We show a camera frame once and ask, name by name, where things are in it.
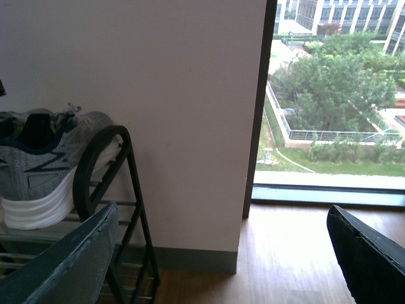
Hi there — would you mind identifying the black metal shoe rack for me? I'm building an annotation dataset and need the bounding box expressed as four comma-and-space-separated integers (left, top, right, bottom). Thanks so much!
1, 125, 160, 303

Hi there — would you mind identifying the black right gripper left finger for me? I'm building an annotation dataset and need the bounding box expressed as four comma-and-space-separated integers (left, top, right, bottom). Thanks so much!
1, 202, 118, 303

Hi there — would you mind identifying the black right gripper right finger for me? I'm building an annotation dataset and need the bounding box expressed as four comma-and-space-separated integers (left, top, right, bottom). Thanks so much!
327, 205, 404, 303

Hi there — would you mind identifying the grey knit sneaker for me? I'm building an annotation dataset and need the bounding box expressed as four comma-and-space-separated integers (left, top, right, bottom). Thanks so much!
1, 105, 113, 230

